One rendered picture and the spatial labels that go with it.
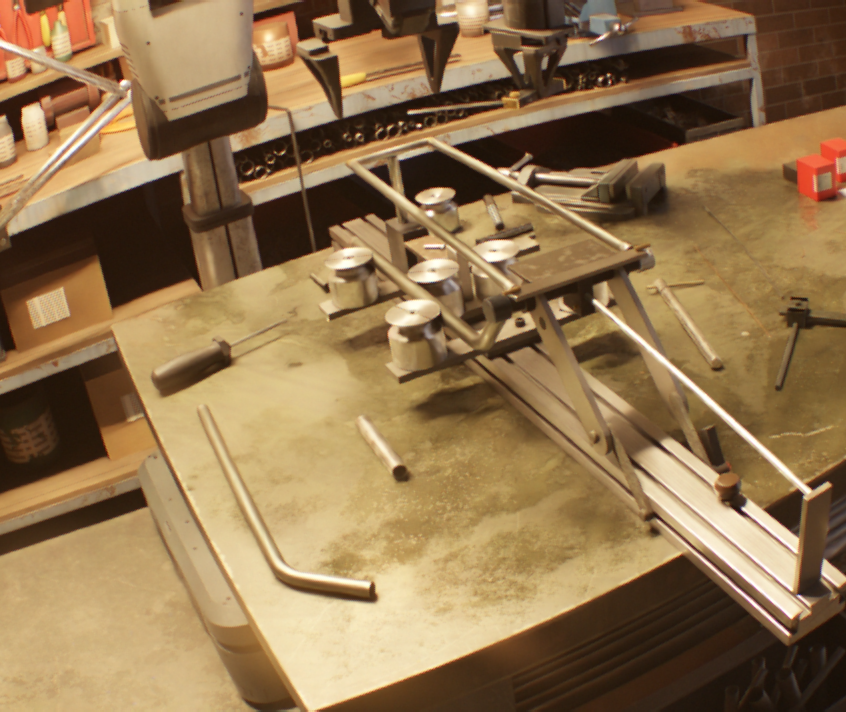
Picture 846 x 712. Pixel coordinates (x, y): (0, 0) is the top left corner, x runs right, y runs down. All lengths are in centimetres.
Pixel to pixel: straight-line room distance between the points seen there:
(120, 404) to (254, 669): 90
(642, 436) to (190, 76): 104
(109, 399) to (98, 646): 64
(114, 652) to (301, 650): 148
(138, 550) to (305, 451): 154
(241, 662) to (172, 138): 90
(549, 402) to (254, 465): 27
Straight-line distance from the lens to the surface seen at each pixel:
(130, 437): 268
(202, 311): 139
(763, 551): 82
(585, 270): 93
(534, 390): 103
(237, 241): 189
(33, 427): 272
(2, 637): 247
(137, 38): 175
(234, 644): 193
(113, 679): 224
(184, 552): 207
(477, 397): 110
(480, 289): 116
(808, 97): 440
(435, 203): 144
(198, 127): 180
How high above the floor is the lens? 143
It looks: 27 degrees down
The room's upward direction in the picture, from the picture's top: 10 degrees counter-clockwise
